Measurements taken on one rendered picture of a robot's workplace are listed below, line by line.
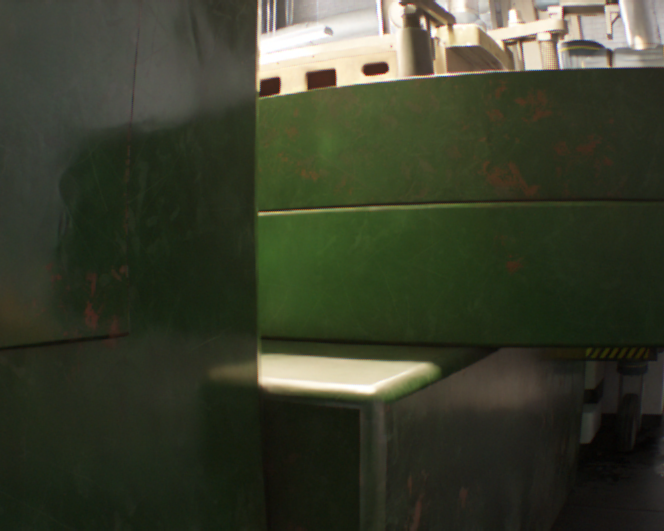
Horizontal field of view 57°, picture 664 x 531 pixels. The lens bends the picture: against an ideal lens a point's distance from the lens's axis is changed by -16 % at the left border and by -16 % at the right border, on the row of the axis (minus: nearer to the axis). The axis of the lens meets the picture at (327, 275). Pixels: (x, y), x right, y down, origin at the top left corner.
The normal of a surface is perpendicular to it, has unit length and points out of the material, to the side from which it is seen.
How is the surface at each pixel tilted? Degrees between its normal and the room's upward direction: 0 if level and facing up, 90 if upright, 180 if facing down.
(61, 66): 90
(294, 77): 90
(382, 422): 90
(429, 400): 90
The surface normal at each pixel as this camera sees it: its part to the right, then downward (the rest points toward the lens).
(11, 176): 0.87, 0.00
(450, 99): -0.48, 0.03
